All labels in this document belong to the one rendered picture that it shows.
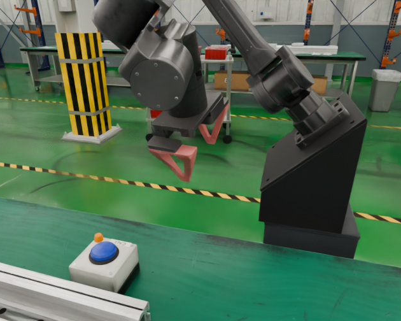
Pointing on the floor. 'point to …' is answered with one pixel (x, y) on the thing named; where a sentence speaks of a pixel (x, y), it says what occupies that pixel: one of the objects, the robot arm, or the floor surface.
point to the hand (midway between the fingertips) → (198, 156)
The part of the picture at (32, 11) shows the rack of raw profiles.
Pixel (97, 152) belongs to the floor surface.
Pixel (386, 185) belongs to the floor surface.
